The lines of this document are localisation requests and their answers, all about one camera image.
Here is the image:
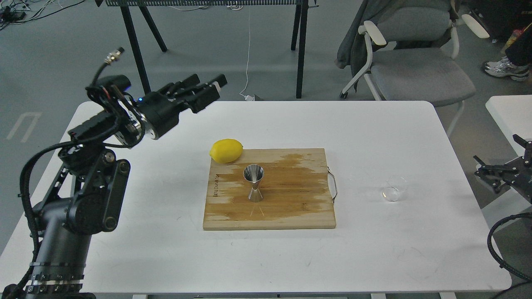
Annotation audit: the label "wooden cutting board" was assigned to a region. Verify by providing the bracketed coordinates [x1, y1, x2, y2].
[203, 148, 336, 230]

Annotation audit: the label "black floor cables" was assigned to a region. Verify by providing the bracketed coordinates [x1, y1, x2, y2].
[0, 0, 86, 29]

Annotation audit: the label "black metal table frame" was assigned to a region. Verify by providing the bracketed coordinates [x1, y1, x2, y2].
[95, 0, 320, 101]

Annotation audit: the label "yellow lemon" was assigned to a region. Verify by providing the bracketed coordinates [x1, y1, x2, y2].
[209, 139, 243, 164]

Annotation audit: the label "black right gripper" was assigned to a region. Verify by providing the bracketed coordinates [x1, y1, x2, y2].
[473, 134, 532, 203]

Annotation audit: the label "small clear glass cup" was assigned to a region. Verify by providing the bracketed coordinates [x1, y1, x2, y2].
[381, 176, 409, 202]

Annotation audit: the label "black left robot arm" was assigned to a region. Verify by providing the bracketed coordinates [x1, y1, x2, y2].
[1, 47, 227, 299]

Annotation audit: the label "white power cable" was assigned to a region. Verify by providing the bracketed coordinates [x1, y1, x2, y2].
[239, 6, 256, 101]

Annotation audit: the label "steel double jigger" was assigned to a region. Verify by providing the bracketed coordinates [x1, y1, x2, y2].
[243, 164, 264, 203]

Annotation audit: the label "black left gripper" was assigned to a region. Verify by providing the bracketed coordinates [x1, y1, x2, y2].
[132, 74, 227, 140]

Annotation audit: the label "grey office chair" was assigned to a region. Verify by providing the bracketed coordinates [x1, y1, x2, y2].
[340, 6, 488, 135]

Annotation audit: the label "white grey sneaker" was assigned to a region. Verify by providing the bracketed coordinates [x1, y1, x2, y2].
[483, 56, 530, 82]

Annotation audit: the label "dark grey hanging jacket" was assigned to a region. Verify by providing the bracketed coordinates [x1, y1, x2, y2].
[335, 0, 462, 75]

